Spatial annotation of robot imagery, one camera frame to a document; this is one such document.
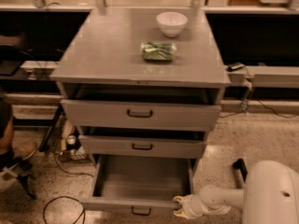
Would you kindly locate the wire basket with items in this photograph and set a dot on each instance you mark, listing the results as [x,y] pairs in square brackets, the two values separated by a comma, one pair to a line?
[70,148]

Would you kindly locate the black office chair base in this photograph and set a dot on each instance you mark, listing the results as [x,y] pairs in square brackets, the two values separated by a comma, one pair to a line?
[22,171]

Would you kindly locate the green soda can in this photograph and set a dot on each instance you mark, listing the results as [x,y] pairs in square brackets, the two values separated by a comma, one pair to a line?
[158,51]

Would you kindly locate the white ceramic bowl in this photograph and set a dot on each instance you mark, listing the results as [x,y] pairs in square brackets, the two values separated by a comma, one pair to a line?
[171,24]

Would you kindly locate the grey drawer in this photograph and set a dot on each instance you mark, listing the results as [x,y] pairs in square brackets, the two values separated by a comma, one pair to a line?
[142,147]
[142,186]
[141,115]

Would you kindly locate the black leaning bar left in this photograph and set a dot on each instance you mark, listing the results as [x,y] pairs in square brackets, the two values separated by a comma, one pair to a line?
[44,144]

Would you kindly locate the grey middle drawer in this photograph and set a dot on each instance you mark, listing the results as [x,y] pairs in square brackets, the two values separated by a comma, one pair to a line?
[142,147]

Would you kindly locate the grey bottom drawer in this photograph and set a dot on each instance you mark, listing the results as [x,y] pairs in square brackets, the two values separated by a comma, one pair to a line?
[142,186]

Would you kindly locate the brown shoe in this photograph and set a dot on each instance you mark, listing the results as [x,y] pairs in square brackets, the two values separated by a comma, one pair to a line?
[24,150]

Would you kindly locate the grey top drawer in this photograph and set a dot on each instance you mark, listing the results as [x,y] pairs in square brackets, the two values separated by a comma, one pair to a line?
[141,115]

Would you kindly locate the black metal floor bar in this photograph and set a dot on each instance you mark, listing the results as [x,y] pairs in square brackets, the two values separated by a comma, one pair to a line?
[240,173]

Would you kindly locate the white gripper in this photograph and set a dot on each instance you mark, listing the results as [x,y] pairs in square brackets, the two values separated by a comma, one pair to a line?
[189,205]

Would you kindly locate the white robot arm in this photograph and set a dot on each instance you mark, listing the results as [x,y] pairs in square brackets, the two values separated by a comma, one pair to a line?
[270,196]

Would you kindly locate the black power adapter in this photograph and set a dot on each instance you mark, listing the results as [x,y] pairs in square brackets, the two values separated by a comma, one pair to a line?
[234,66]

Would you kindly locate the grey drawer cabinet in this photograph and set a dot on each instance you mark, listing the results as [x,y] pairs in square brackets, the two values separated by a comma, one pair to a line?
[104,63]

